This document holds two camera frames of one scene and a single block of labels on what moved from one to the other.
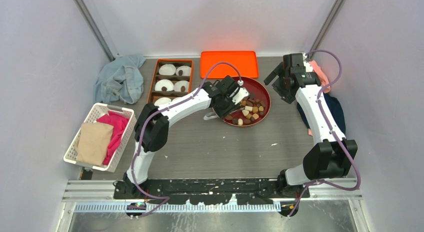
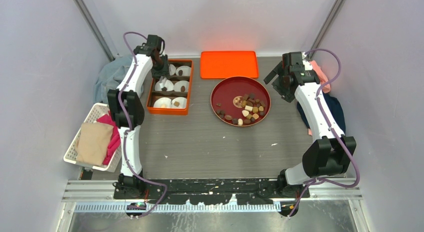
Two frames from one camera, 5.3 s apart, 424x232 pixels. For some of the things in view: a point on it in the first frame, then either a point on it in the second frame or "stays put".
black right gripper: x=286 y=95 stays put
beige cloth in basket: x=93 y=143 stays put
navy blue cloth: x=335 y=109 stays put
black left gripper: x=222 y=113 → x=164 y=71
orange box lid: x=246 y=62 stays put
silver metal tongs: x=211 y=115 → x=161 y=84
